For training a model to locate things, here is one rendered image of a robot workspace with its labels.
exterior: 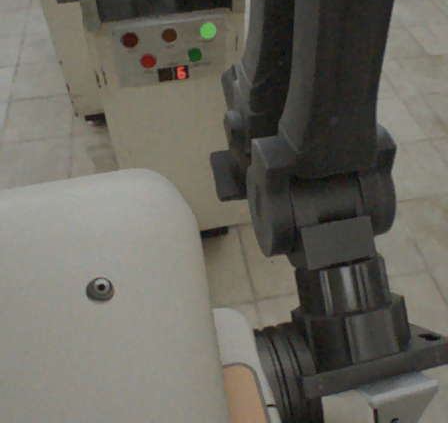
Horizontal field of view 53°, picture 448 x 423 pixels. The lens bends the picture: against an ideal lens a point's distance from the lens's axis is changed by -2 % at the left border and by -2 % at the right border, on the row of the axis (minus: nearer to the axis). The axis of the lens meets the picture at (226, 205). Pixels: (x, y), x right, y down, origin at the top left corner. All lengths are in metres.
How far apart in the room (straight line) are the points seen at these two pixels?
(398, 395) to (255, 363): 0.09
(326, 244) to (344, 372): 0.09
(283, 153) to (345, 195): 0.06
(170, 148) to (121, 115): 0.17
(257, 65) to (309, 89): 0.12
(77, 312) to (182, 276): 0.04
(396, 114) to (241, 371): 1.95
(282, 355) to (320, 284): 0.06
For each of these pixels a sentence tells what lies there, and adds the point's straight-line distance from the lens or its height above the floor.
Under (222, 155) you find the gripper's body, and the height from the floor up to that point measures 0.86.
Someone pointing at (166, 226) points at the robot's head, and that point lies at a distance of 0.18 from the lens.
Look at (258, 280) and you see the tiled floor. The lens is 1.50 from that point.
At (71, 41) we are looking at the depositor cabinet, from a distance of 1.81.
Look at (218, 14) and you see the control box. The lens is 0.99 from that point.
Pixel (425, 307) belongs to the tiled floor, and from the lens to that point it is 1.58.
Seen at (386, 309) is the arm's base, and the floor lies 1.01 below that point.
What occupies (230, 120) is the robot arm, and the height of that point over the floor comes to 1.00.
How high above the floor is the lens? 1.30
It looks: 51 degrees down
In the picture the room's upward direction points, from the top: straight up
